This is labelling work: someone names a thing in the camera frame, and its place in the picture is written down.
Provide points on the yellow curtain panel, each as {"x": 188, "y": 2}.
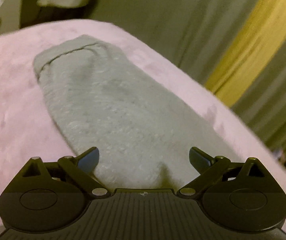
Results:
{"x": 255, "y": 45}

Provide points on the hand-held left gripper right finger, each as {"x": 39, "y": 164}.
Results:
{"x": 198, "y": 159}

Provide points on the grey-green curtain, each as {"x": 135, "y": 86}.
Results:
{"x": 173, "y": 17}

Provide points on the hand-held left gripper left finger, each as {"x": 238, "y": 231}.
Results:
{"x": 90, "y": 159}

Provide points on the pink fleece blanket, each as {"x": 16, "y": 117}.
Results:
{"x": 10, "y": 105}

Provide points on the pale cabinet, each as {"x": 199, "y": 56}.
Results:
{"x": 5, "y": 15}

